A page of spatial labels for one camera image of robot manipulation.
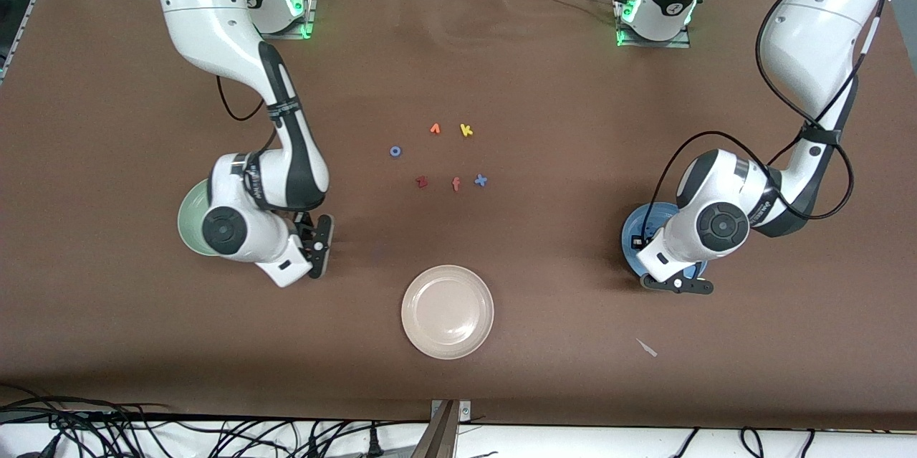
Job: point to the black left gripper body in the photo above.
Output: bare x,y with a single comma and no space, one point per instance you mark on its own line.
650,239

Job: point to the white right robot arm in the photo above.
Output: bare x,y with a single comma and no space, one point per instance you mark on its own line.
215,28

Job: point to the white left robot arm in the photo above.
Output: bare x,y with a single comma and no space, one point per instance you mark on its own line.
809,35

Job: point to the blue plate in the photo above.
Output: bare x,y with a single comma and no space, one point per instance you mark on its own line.
663,211

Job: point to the white tape scrap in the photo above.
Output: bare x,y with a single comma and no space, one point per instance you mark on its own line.
648,349

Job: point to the green plate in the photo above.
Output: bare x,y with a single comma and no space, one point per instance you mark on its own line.
190,221

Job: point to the beige plate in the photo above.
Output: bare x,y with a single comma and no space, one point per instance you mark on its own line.
447,312

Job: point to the blue foam letter x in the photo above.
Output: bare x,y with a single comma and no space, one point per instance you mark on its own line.
481,180

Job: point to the yellow foam letter k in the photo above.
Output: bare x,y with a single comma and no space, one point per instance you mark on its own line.
466,130

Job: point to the brown table cover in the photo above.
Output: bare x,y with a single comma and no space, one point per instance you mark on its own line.
501,71

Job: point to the black power plug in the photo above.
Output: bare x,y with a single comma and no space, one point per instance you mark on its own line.
374,444

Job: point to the grey slanted bar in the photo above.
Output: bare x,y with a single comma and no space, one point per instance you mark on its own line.
437,436

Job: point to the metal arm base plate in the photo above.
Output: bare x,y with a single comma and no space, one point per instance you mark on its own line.
652,44
309,21

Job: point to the small metal table bracket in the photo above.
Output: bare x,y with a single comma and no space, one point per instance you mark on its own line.
464,411

